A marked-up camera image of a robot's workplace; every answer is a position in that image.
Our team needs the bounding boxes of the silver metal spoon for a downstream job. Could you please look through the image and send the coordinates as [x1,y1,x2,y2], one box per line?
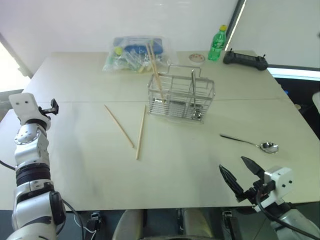
[190,69,204,121]
[219,133,280,154]

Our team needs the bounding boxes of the clear plastic bag of items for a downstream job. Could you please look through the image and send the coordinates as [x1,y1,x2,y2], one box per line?
[102,35,180,75]

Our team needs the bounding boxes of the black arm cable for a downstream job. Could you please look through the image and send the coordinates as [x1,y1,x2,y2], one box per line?
[255,191,320,238]
[0,159,85,235]

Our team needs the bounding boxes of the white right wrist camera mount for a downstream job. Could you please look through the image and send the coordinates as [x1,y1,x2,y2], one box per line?
[254,165,295,213]

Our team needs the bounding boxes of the wooden chopstick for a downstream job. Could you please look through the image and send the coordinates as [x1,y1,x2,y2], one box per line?
[148,42,167,103]
[135,104,147,160]
[104,104,135,149]
[145,44,165,103]

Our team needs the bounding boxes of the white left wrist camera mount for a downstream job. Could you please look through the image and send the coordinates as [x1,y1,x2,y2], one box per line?
[8,92,43,124]

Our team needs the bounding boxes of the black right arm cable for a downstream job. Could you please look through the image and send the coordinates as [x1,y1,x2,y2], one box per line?
[255,191,320,238]

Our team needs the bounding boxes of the dark vertical window post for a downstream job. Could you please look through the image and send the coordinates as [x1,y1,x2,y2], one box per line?
[224,0,248,52]

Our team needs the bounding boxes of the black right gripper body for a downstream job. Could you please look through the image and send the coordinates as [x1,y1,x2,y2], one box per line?
[235,177,276,206]

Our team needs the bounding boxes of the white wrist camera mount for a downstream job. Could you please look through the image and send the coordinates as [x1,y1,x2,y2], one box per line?
[8,92,43,124]
[254,165,295,213]

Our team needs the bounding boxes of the black table leg bracket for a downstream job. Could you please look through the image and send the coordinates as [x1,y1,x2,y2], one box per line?
[221,210,239,236]
[87,211,102,232]
[175,208,185,231]

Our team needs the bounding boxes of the green plastic soda bottle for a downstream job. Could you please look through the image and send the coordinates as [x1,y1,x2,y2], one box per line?
[207,24,228,62]

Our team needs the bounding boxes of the thin white wire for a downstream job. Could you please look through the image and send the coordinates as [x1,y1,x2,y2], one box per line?
[73,212,98,236]

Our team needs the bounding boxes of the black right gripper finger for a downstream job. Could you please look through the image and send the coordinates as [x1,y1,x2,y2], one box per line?
[240,156,265,180]
[218,164,245,199]

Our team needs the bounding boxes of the grey rounded shape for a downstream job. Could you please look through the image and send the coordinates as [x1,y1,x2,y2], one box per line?
[180,207,216,240]
[111,208,146,240]

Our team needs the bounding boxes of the small white patterned bowl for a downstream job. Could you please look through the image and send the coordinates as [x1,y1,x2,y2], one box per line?
[187,52,206,67]

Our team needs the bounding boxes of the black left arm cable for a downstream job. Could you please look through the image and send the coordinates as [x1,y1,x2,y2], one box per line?
[0,159,85,235]

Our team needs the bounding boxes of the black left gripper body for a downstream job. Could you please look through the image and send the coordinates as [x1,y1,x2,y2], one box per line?
[37,98,60,117]

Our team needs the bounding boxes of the silver wire cutlery rack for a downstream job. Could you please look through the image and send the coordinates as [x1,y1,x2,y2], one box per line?
[146,63,216,124]

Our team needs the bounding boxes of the black remote controller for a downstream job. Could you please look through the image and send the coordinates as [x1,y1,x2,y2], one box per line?
[222,47,269,72]

